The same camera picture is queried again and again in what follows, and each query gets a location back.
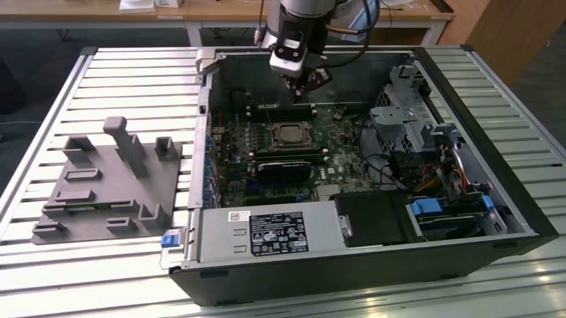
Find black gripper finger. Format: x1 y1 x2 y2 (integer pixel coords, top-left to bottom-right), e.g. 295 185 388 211
288 76 310 105
306 67 334 94

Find metal socket cover frame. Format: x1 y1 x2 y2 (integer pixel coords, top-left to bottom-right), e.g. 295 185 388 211
270 122 316 150

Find black RAM slot bank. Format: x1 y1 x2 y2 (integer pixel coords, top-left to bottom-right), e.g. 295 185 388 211
247 101 316 123
252 149 327 164

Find CPU socket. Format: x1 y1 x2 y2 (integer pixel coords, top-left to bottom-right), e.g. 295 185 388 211
268 121 318 151

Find pale blue teach pendant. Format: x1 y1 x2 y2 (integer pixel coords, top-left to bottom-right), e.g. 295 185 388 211
342 0 382 43

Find green motherboard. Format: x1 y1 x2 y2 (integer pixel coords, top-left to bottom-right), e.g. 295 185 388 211
207 104 376 208

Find grey metal drive cage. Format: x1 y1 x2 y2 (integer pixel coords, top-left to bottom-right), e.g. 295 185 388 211
368 64 462 154

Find small silver heatsink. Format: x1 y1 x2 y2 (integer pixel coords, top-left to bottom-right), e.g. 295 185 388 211
316 184 344 200

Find black plastic air shroud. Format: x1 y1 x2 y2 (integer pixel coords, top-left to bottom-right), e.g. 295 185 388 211
330 189 426 248

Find wooden cabinet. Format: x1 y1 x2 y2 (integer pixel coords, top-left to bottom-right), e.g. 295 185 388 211
442 0 566 86

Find hard disk in blue carrier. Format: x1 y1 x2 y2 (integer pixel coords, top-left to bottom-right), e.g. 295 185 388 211
407 196 493 240

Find silver power supply unit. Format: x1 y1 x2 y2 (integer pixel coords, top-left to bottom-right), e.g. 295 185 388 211
192 199 348 266

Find grey parts rack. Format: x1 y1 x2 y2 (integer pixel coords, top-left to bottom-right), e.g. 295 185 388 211
31 115 184 246

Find wooden desk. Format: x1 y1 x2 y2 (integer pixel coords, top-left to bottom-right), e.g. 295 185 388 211
0 0 456 46

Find blue and silver case latch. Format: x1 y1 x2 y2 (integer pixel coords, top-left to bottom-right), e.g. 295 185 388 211
159 227 186 270

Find black open PC case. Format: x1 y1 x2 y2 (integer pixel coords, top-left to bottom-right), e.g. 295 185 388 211
167 44 559 307

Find green RAM stick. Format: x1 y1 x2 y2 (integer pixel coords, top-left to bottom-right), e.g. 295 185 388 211
64 204 112 212

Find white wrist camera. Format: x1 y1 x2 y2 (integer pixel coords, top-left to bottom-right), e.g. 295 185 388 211
268 27 311 78

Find coloured wire bundle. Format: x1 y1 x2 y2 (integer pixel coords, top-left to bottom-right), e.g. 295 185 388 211
414 161 470 193

